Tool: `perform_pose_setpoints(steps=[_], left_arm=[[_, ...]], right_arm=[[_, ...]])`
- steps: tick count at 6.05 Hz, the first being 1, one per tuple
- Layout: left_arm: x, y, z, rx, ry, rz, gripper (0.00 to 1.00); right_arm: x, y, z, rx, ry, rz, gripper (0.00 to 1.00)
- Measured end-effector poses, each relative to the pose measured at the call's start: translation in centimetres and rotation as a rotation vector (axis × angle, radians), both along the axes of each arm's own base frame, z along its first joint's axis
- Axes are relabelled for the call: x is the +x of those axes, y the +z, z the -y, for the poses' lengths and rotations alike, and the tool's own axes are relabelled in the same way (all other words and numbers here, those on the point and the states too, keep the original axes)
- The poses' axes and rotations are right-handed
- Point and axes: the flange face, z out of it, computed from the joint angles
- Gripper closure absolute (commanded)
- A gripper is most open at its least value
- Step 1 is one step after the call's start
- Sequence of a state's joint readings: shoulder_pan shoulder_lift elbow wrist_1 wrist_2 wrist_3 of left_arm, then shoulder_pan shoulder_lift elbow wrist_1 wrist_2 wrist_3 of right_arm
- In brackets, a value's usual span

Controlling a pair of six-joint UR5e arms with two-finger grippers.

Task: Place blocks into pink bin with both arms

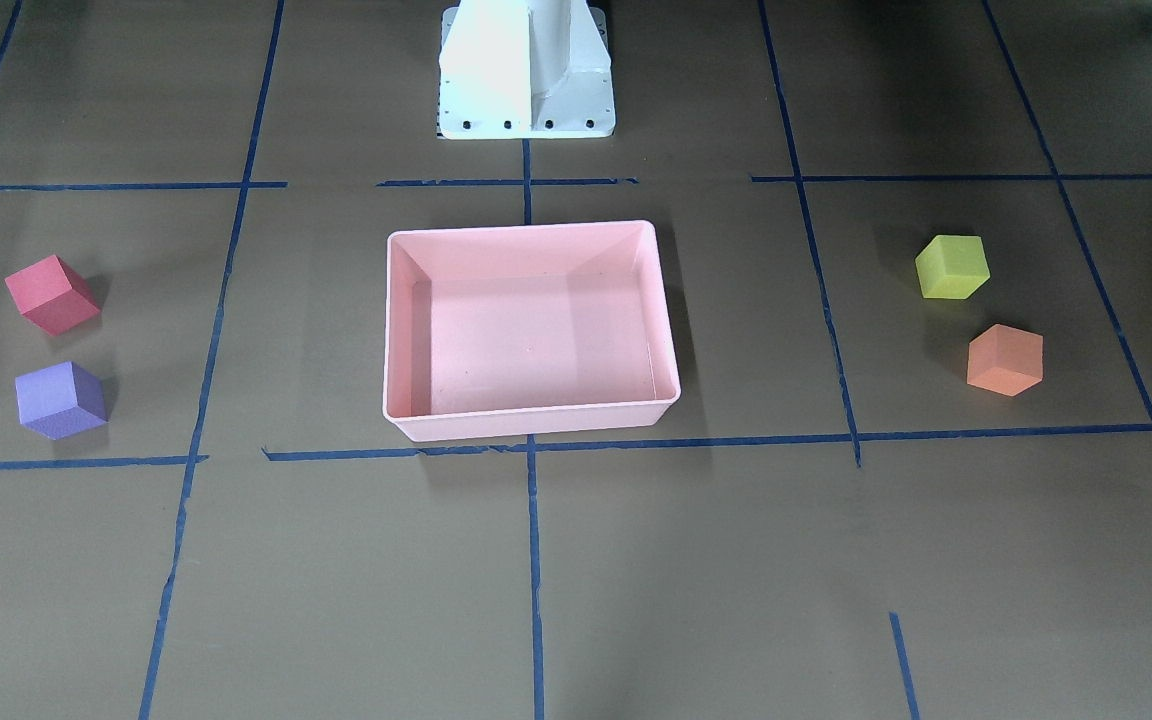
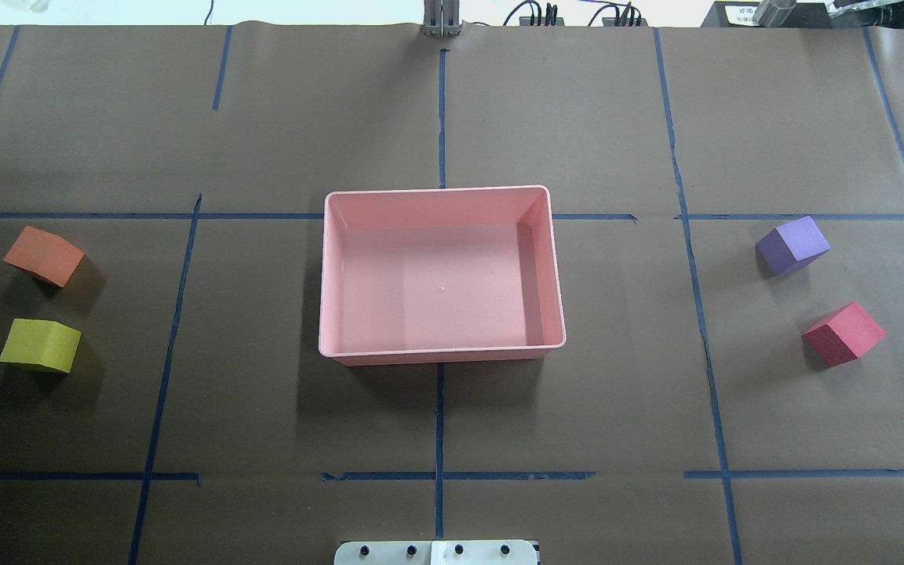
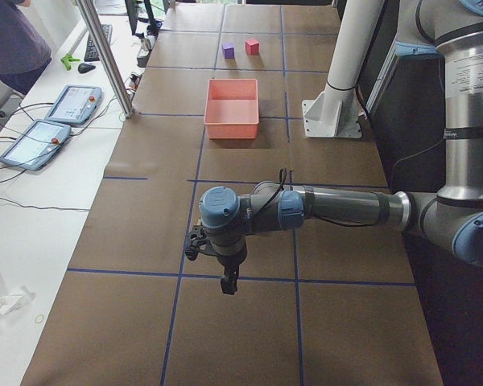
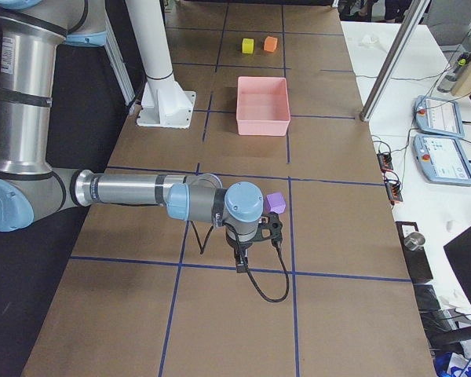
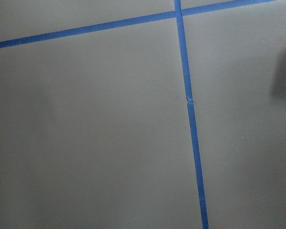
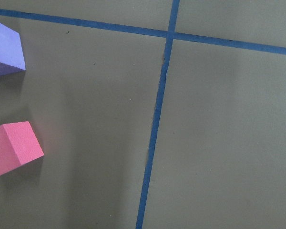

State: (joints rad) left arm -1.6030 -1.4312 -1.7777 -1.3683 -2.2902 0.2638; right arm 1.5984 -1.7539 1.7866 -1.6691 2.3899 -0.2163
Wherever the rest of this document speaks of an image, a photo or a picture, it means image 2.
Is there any purple foam block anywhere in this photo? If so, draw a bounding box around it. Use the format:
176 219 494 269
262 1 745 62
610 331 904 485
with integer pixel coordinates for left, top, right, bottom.
756 216 832 276

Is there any orange foam block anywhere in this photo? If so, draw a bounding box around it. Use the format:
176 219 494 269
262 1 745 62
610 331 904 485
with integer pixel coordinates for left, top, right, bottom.
2 225 86 287

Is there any pink plastic bin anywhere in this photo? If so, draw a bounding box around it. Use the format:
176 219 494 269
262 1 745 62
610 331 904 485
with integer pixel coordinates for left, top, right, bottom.
317 185 567 367

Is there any black power connector left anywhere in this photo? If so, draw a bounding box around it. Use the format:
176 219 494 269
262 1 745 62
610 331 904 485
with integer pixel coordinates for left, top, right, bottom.
502 1 564 27

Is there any black power connector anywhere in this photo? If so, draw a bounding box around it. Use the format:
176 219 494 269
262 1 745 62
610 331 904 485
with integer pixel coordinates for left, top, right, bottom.
502 1 564 27
587 1 648 27

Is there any brown paper table cover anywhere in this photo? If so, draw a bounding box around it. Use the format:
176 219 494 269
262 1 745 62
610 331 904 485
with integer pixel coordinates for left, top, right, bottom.
0 22 904 564

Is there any black power connector right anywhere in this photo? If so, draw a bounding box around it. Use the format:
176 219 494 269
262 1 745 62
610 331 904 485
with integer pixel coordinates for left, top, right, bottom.
587 1 648 27

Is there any black box with label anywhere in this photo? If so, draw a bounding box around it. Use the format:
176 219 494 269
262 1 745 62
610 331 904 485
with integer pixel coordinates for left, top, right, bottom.
700 1 833 29

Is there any red foam block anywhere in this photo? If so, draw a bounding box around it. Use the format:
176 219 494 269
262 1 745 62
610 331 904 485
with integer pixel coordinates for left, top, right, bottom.
801 301 888 367

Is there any yellow-green foam block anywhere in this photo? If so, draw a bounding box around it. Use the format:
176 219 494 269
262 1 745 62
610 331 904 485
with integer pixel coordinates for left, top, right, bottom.
0 318 82 374

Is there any silver metal cylinder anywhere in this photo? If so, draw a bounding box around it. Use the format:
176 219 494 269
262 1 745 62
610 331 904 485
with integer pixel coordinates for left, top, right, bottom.
751 0 797 28

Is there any aluminium frame post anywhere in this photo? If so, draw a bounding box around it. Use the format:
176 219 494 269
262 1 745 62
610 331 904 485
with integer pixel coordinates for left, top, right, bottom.
422 0 462 37

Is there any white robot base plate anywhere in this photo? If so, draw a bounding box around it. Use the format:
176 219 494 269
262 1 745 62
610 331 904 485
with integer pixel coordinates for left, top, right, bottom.
333 539 541 564

